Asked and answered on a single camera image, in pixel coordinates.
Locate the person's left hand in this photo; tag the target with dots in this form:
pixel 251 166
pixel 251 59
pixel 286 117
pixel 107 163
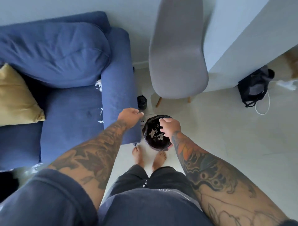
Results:
pixel 129 116

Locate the person's right hand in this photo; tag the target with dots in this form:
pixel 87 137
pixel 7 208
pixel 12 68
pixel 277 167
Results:
pixel 172 129

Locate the black trash bin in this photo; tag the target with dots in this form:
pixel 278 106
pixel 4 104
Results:
pixel 151 142

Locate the blue fabric sofa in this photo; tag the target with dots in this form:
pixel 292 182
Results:
pixel 118 81

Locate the white shredded paper scraps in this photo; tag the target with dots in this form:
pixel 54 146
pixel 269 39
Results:
pixel 99 85

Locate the yellow throw pillow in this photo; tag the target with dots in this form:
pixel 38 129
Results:
pixel 16 100

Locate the person's left forearm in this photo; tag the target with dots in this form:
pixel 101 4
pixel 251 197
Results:
pixel 93 158

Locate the person's right forearm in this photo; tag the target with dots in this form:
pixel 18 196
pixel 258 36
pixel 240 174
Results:
pixel 221 181

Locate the person's right leg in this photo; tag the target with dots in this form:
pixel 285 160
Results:
pixel 159 160

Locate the person's leg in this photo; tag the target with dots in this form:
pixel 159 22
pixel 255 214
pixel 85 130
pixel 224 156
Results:
pixel 159 160
pixel 138 156

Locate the person's left leg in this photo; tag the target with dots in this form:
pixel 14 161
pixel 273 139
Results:
pixel 138 156

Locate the blue sofa back cushion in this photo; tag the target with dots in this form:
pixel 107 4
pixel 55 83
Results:
pixel 58 53

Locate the black cylindrical container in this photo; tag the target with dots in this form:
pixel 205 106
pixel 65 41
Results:
pixel 142 102

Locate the black shorts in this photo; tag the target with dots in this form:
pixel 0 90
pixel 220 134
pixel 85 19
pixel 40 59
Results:
pixel 130 179

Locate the grey shell chair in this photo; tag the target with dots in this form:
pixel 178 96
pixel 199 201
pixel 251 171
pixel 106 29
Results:
pixel 177 58

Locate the black bag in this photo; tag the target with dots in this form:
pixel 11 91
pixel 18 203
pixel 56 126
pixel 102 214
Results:
pixel 253 86

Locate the black garment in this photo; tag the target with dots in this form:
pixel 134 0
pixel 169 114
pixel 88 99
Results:
pixel 7 186

